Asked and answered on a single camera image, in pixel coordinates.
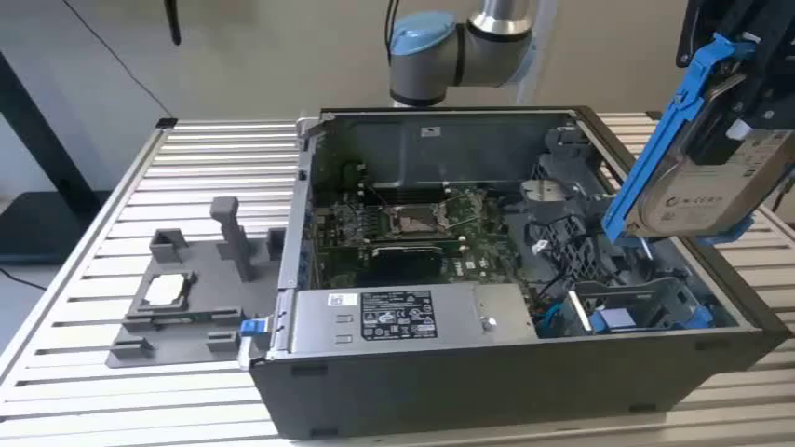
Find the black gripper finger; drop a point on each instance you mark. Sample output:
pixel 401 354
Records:
pixel 770 84
pixel 693 42

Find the hard disk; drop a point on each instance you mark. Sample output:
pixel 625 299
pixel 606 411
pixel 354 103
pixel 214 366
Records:
pixel 690 195

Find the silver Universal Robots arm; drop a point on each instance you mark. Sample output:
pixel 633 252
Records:
pixel 422 70

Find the grey disk bay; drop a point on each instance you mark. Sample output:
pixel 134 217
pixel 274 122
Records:
pixel 658 298

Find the black RAM slot bank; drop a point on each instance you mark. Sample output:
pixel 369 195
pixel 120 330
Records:
pixel 417 239
pixel 410 193

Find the black table corner clamp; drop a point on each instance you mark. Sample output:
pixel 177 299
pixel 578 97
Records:
pixel 168 123
pixel 654 114

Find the silver round metal plate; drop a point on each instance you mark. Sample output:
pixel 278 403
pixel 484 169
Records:
pixel 542 191

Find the black perforated drive cage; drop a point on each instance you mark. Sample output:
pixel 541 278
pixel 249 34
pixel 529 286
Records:
pixel 572 247

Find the green motherboard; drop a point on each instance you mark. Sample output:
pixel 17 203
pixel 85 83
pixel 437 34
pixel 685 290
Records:
pixel 485 242

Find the CPU socket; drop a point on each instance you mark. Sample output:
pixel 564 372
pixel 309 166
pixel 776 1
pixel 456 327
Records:
pixel 412 221

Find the black graphics card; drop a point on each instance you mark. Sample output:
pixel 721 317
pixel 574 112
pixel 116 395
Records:
pixel 404 265

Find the black hanging rod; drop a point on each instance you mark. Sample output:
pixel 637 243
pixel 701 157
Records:
pixel 173 23

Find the black open PC case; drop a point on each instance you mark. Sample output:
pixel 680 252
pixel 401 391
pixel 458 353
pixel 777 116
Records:
pixel 436 396

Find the silver power supply unit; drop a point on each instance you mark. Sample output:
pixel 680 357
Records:
pixel 324 335

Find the blue case latch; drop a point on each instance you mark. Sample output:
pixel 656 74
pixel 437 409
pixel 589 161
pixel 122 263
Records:
pixel 250 327

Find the silver CPU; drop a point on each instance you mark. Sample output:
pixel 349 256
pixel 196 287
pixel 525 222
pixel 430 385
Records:
pixel 168 288

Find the green RAM stick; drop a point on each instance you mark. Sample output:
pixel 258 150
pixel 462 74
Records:
pixel 186 320

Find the grey parts rack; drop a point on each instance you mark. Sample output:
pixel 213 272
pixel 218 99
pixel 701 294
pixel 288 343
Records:
pixel 186 356

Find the black stand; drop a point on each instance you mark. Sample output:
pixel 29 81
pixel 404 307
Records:
pixel 38 223

